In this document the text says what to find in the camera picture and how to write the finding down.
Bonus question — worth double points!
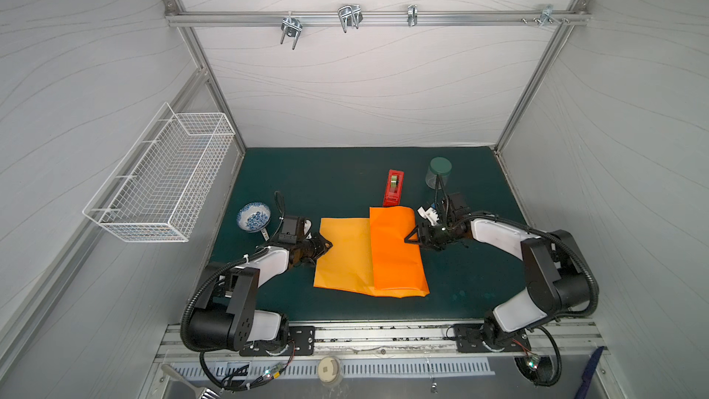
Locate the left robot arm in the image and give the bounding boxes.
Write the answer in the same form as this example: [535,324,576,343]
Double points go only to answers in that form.
[180,215,333,353]

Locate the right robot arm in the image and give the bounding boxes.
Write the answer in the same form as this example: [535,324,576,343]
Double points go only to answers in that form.
[404,193,600,352]

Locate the blue white ceramic spoon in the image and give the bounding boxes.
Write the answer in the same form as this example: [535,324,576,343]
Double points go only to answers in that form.
[236,201,271,241]

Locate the red tape dispenser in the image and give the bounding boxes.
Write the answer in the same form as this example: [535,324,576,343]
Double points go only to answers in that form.
[382,169,404,208]

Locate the glass jar green lid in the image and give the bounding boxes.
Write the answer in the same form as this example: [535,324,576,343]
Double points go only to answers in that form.
[425,156,452,190]

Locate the round white puck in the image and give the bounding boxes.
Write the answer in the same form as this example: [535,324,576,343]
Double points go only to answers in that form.
[317,356,343,388]

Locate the metal U-bolt clamp left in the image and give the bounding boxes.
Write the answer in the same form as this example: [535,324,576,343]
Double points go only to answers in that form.
[280,16,303,50]

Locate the metal u-bolt clamp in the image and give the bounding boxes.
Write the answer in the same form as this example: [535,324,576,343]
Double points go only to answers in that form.
[280,16,303,50]
[337,4,363,33]

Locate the small metal hook clamp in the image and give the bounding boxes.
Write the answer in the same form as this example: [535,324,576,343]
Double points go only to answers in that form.
[407,5,418,28]

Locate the metal U-bolt clamp middle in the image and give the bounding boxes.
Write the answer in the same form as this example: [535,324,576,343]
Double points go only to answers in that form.
[337,4,363,33]

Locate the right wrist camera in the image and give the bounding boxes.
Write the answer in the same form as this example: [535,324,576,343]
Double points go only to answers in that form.
[417,207,441,226]

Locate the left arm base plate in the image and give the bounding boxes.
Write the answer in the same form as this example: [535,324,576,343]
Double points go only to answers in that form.
[239,326,316,358]

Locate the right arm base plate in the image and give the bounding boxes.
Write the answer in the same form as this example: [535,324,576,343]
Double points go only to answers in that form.
[444,321,531,353]

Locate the white wire basket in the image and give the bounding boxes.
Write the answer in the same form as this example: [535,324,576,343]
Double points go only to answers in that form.
[82,103,236,243]

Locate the white slotted cable duct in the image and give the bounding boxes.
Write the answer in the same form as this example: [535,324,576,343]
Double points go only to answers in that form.
[169,357,496,382]

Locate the blue handled tool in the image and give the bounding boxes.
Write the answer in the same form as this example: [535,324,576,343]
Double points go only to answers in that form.
[574,347,606,399]

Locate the metal bracket clamp right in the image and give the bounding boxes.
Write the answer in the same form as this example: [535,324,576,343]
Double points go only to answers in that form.
[520,5,572,28]

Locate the aluminium crossbar rail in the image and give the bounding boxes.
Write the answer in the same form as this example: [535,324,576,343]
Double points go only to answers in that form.
[166,8,592,28]

